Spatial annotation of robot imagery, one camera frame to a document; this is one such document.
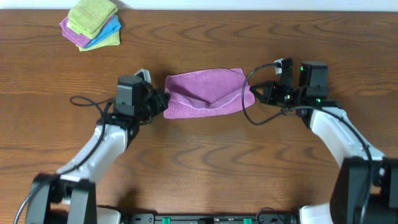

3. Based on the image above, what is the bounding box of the purple microfiber cloth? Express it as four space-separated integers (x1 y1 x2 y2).
164 68 255 119

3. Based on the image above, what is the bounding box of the right black camera cable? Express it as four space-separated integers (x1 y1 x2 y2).
241 63 374 224

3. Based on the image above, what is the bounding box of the top green folded cloth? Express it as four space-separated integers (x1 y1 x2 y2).
67 0 118 39

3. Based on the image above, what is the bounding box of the purple folded cloth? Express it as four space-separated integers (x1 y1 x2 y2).
60 16 114 47

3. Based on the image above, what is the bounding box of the green folded cloth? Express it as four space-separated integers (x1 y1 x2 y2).
78 31 121 52
67 0 118 39

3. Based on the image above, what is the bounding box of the blue folded cloth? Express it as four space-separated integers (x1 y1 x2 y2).
80 16 121 51

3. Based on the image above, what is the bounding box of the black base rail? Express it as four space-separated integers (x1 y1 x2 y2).
121 212 299 224

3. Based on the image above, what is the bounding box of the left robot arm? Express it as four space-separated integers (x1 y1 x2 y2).
20 69 170 223

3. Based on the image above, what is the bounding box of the bottom green folded cloth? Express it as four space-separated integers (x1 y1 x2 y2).
78 31 121 52

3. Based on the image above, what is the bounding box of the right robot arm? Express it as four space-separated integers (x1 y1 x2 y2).
249 58 397 224

